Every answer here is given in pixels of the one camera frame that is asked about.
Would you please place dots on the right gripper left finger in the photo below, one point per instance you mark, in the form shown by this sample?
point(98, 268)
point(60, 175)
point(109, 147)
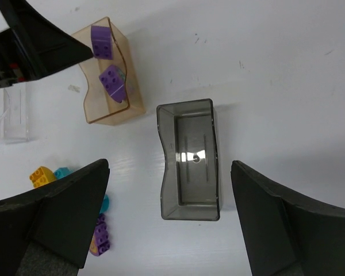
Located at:
point(48, 230)

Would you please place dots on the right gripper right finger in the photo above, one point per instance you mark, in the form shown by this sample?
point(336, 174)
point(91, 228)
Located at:
point(286, 232)

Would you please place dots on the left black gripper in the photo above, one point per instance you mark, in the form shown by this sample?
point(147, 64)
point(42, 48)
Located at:
point(33, 48)

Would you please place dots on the purple printed lego piece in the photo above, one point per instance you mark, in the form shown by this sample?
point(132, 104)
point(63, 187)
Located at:
point(100, 242)

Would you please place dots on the purple curved lego brick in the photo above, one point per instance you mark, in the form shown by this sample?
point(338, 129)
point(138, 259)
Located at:
point(101, 40)

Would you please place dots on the yellow arched lego brick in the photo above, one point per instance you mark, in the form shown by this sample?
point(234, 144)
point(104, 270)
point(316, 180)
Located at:
point(41, 177)

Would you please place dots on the teal lego brick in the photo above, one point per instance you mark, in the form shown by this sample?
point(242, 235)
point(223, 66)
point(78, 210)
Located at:
point(62, 172)

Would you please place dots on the teal frog oval lego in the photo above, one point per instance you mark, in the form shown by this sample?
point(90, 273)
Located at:
point(105, 204)

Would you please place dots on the orange transparent container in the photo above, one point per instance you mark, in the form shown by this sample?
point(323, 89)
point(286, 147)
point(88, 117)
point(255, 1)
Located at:
point(98, 106)

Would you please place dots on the clear plastic container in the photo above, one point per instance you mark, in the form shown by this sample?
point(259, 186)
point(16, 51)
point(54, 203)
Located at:
point(14, 122)

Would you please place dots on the smoky grey container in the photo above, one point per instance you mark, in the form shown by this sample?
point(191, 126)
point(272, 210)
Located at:
point(191, 186)

